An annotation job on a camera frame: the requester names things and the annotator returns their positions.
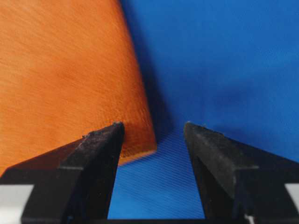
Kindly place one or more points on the orange towel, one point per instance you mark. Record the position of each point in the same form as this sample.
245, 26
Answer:
68, 67

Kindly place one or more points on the blue table cloth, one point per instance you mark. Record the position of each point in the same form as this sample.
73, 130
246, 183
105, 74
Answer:
228, 65

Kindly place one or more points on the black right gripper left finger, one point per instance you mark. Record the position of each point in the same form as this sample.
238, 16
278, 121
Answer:
74, 181

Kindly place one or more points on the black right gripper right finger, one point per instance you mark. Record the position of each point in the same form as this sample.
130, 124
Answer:
239, 183

